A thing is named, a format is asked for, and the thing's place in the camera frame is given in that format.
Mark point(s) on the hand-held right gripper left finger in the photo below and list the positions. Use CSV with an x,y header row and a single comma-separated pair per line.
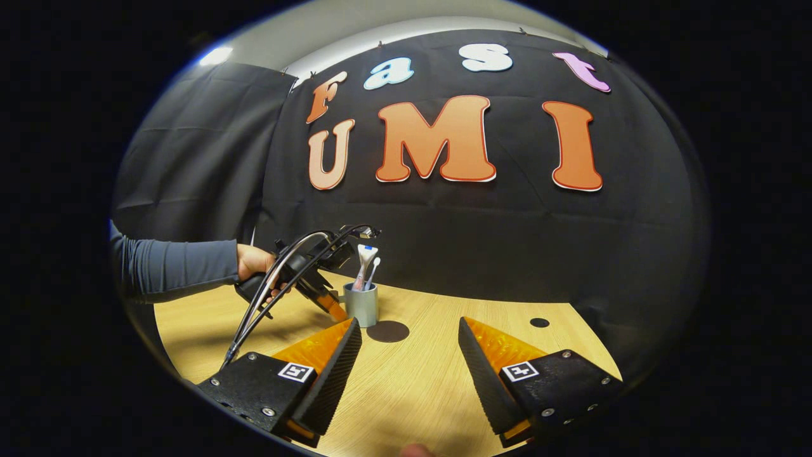
x,y
336,374

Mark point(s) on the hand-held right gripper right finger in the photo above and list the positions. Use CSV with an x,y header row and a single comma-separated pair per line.
x,y
482,381

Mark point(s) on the black backdrop cloth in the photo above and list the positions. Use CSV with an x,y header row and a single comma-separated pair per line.
x,y
476,241

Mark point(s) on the white toothpaste tube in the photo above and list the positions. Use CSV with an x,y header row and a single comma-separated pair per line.
x,y
365,257

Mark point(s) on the ceiling light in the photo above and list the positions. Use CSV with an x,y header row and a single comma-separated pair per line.
x,y
216,56

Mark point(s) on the white toothbrush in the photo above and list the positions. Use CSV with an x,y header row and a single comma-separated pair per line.
x,y
374,266

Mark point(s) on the dark brown round coaster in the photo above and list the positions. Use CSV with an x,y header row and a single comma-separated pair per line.
x,y
388,331

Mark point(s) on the wooden desktop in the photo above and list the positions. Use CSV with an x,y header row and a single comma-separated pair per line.
x,y
412,393

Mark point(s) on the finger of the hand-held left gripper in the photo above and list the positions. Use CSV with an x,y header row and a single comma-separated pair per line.
x,y
333,306

